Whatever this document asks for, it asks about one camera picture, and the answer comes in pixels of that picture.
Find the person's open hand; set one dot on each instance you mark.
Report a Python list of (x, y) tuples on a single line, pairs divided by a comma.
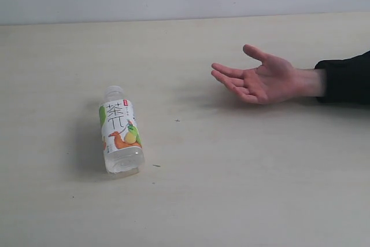
[(274, 81)]

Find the black sleeved forearm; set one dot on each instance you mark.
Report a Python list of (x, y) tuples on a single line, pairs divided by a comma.
[(346, 81)]

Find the tea bottle with camel label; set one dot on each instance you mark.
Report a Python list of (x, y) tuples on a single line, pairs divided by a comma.
[(121, 142)]

